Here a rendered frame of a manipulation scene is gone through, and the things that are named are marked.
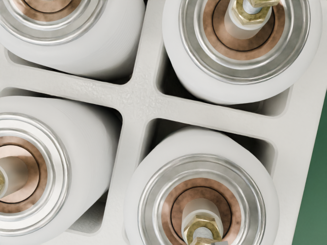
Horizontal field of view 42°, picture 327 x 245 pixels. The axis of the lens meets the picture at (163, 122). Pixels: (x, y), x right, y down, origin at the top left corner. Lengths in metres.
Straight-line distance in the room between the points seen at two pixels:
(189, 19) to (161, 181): 0.10
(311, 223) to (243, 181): 0.29
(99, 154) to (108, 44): 0.08
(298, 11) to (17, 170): 0.18
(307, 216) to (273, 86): 0.30
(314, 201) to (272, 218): 0.27
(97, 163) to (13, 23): 0.10
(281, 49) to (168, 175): 0.10
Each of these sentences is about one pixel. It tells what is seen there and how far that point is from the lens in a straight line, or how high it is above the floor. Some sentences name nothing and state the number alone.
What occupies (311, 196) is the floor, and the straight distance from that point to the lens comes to 0.53.
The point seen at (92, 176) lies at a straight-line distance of 0.28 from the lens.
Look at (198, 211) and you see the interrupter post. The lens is 0.23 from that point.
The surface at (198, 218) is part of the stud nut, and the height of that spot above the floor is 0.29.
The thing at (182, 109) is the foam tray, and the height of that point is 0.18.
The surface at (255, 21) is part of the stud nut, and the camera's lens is 0.22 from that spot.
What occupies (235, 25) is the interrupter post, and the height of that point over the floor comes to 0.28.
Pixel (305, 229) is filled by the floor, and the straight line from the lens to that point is 0.54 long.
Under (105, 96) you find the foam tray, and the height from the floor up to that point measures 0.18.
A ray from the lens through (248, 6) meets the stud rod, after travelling 0.21.
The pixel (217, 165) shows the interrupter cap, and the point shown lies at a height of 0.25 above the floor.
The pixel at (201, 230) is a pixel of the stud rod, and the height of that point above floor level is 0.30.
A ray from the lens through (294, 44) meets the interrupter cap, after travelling 0.26.
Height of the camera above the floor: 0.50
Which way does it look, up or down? 86 degrees down
